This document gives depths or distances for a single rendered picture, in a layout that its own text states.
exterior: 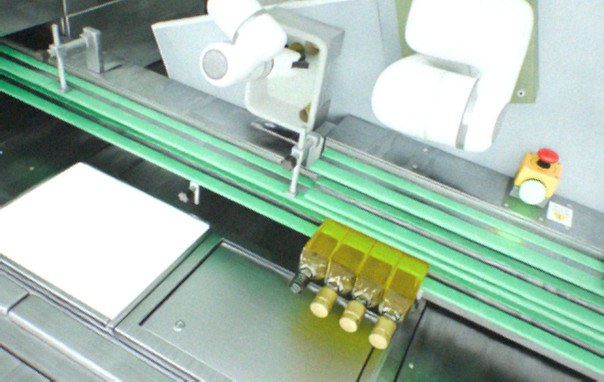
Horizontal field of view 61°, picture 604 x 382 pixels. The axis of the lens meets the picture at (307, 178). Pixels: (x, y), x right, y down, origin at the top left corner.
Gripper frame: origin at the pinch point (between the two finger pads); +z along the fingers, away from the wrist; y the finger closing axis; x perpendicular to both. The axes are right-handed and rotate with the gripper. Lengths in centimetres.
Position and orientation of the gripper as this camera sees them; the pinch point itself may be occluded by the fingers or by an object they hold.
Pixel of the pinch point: (290, 55)
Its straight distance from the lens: 111.8
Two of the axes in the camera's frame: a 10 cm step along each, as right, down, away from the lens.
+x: 2.4, -8.9, -3.9
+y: 8.8, 3.7, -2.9
